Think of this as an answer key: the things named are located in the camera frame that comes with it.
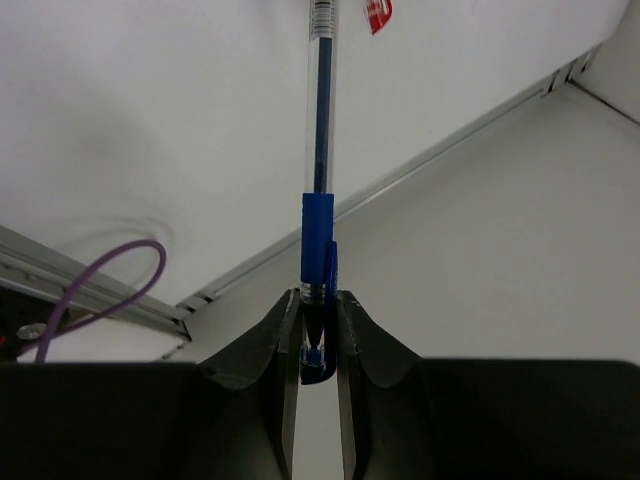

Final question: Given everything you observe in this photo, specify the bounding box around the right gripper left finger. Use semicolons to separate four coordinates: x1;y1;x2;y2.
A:
1;289;301;479

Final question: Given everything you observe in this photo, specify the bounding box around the aluminium frame rail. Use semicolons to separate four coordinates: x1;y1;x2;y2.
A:
177;45;601;313
1;227;190;339

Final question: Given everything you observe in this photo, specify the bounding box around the blue ballpoint pen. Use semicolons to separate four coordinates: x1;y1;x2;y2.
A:
300;1;339;385

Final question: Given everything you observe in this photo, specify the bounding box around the aluminium frame rail front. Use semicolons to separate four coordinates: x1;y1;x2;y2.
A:
1;227;190;339

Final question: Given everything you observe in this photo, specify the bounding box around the red ballpoint pen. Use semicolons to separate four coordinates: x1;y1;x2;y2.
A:
362;0;393;35

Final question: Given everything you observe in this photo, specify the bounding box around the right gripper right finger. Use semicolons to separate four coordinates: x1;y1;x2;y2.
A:
337;291;639;479

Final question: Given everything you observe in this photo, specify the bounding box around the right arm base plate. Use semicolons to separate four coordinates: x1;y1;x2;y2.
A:
1;287;55;362

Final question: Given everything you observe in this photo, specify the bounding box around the aluminium frame rail right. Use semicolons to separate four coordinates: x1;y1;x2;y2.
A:
177;45;601;313

